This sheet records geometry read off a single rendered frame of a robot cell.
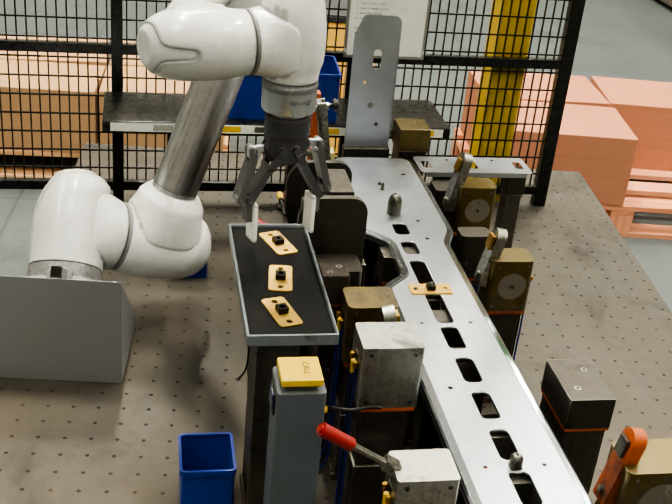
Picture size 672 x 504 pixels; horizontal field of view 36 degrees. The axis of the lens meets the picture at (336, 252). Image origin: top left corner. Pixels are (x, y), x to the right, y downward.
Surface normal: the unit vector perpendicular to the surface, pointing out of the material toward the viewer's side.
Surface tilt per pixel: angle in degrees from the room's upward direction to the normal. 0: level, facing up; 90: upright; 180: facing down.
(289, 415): 90
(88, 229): 60
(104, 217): 53
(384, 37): 90
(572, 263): 0
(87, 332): 90
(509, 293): 90
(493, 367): 0
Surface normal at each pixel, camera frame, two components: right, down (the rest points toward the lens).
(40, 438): 0.09, -0.88
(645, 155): 0.01, 0.47
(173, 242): 0.47, 0.42
